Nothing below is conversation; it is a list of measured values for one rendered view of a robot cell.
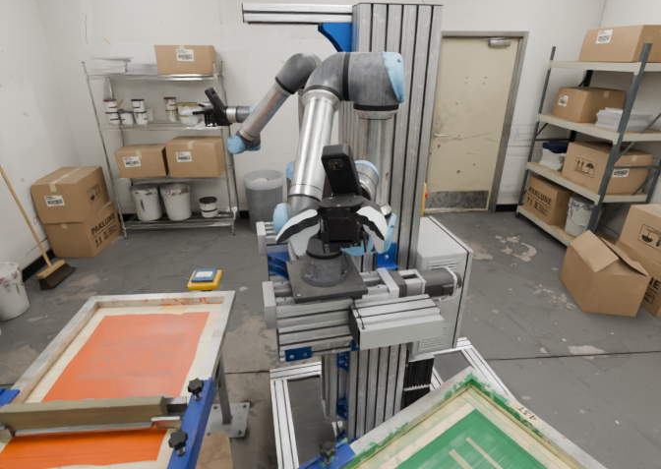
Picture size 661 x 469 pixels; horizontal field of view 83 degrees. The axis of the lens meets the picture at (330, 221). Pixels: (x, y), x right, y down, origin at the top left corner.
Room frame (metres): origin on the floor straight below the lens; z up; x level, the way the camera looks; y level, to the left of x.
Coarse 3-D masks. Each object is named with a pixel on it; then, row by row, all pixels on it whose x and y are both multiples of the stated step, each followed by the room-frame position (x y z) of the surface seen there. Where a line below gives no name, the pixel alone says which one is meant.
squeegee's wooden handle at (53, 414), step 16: (80, 400) 0.71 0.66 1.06; (96, 400) 0.71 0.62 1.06; (112, 400) 0.71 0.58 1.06; (128, 400) 0.71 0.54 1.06; (144, 400) 0.71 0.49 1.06; (160, 400) 0.72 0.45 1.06; (0, 416) 0.68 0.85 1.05; (16, 416) 0.68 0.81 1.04; (32, 416) 0.68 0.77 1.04; (48, 416) 0.69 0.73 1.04; (64, 416) 0.69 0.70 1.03; (80, 416) 0.69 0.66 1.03; (96, 416) 0.69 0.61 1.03; (112, 416) 0.70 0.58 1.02; (128, 416) 0.70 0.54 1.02; (144, 416) 0.70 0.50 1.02; (160, 416) 0.70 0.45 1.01
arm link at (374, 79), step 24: (360, 72) 0.95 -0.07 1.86; (384, 72) 0.94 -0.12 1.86; (360, 96) 0.96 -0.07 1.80; (384, 96) 0.94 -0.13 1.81; (360, 120) 0.98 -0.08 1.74; (384, 120) 0.96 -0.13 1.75; (360, 144) 0.98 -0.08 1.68; (384, 144) 0.96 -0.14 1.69; (384, 168) 0.96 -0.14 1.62; (384, 192) 0.97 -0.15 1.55; (384, 216) 0.95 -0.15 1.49
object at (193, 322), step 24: (192, 312) 1.22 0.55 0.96; (192, 336) 1.08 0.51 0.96; (192, 360) 0.97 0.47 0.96; (120, 384) 0.86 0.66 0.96; (144, 384) 0.86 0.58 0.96; (168, 384) 0.86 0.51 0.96; (96, 432) 0.70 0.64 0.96; (120, 432) 0.70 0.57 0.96; (144, 432) 0.70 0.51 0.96; (96, 456) 0.63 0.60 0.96; (120, 456) 0.63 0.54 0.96; (144, 456) 0.63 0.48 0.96
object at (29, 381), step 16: (96, 304) 1.25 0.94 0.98; (112, 304) 1.25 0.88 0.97; (128, 304) 1.26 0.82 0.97; (144, 304) 1.26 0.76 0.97; (160, 304) 1.27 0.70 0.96; (176, 304) 1.27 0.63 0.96; (192, 304) 1.27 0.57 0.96; (224, 304) 1.23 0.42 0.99; (80, 320) 1.13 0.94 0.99; (224, 320) 1.13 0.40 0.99; (64, 336) 1.04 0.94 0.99; (224, 336) 1.07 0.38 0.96; (48, 352) 0.96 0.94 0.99; (208, 352) 0.96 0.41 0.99; (32, 368) 0.90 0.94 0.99; (48, 368) 0.92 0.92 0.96; (208, 368) 0.90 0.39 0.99; (16, 384) 0.83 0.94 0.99; (32, 384) 0.85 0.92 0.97; (16, 400) 0.78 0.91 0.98
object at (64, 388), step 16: (112, 320) 1.18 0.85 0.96; (128, 320) 1.18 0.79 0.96; (144, 320) 1.18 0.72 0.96; (96, 336) 1.08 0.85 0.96; (80, 352) 1.00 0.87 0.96; (80, 368) 0.93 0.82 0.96; (64, 384) 0.86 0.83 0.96; (80, 384) 0.86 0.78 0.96; (96, 384) 0.86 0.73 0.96; (112, 384) 0.86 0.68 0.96; (48, 400) 0.80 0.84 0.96; (16, 448) 0.65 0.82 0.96; (32, 448) 0.65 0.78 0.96; (48, 448) 0.65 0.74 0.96; (64, 448) 0.65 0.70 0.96; (80, 448) 0.65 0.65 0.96; (0, 464) 0.61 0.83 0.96; (16, 464) 0.61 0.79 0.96; (32, 464) 0.61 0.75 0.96; (48, 464) 0.61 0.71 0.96; (64, 464) 0.61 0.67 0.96
